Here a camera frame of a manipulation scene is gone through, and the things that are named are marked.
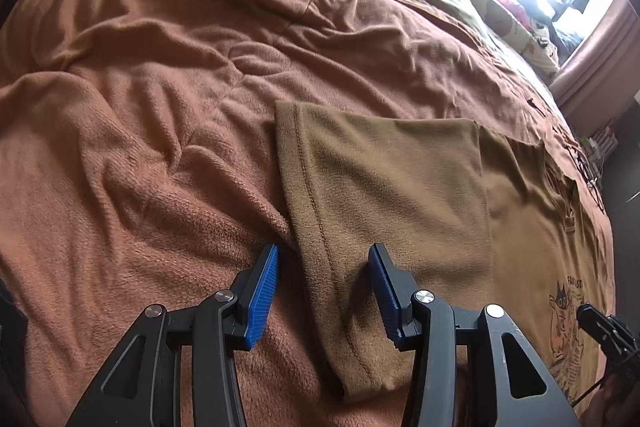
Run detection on tan printed t-shirt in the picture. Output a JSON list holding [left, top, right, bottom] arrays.
[[276, 102, 612, 401]]

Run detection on bear print pillow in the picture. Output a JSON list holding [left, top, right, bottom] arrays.
[[470, 0, 560, 84]]

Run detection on orange-brown bed blanket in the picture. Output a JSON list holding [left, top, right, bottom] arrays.
[[1, 0, 580, 426]]

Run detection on black cables on bed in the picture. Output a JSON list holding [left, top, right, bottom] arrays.
[[524, 95, 609, 212]]

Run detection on right pink curtain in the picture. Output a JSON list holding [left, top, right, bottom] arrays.
[[549, 0, 639, 136]]

